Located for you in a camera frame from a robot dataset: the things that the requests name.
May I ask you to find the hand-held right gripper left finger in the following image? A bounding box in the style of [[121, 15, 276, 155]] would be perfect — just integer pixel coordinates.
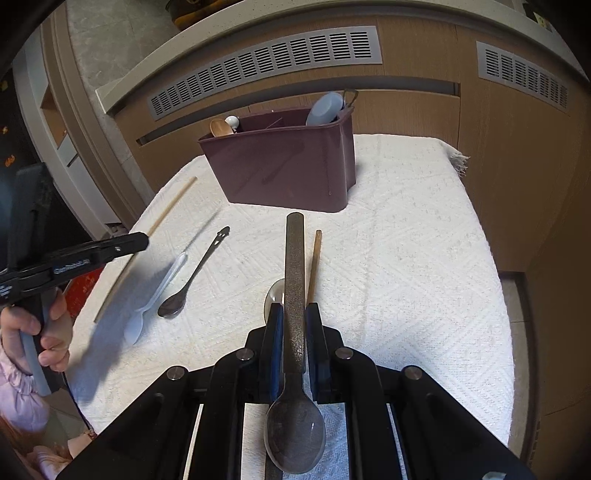
[[58, 302, 284, 480]]

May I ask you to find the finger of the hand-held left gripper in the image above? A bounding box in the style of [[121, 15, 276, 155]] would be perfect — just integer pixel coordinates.
[[0, 232, 150, 304]]

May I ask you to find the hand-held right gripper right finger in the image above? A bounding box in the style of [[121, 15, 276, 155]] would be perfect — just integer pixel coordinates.
[[305, 302, 537, 480]]

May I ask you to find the black speckled spoon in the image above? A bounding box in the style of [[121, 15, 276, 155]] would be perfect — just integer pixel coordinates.
[[263, 211, 327, 476]]

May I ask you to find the maroon plastic utensil holder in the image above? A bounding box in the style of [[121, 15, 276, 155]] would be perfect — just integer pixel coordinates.
[[198, 105, 356, 213]]

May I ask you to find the blue-grey rice spoon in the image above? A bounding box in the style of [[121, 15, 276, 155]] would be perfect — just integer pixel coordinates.
[[305, 91, 345, 128]]

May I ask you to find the person's left forearm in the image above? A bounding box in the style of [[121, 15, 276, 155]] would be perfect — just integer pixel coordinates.
[[0, 339, 49, 433]]

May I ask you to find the person's left hand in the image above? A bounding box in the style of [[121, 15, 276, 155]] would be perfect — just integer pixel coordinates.
[[0, 290, 75, 373]]

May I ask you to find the plain metal spoon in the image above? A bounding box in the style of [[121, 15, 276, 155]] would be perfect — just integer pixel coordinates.
[[263, 278, 287, 325]]

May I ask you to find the white storage cabinet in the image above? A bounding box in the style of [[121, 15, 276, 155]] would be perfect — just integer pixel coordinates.
[[25, 41, 80, 168]]

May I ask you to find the white plastic spoon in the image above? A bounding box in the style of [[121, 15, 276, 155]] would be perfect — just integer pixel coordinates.
[[124, 253, 188, 346]]

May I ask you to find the wooden chopstick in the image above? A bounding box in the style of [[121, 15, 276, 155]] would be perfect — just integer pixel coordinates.
[[307, 229, 323, 308], [93, 176, 198, 324]]

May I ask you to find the white woven table cloth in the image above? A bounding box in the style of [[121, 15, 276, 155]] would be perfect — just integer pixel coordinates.
[[69, 134, 516, 480]]

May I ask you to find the person's leg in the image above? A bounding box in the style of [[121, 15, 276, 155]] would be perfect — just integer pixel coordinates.
[[28, 431, 99, 480]]

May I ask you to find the wooden kitchen cabinet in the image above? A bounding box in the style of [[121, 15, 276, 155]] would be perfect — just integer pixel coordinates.
[[111, 14, 591, 462]]

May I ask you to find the long grey vent grille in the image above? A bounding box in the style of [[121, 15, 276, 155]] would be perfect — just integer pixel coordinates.
[[148, 27, 383, 121]]

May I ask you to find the beige kitchen counter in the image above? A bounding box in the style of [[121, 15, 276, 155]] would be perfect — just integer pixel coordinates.
[[95, 0, 591, 116]]

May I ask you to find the short grey vent grille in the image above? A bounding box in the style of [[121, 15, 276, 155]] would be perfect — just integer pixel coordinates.
[[476, 41, 570, 112]]

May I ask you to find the metal spoon with cutout handle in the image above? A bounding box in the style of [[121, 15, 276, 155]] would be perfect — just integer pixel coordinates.
[[157, 226, 231, 319]]

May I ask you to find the black pot with yellow handle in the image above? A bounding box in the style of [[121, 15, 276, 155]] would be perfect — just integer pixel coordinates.
[[168, 0, 219, 28]]

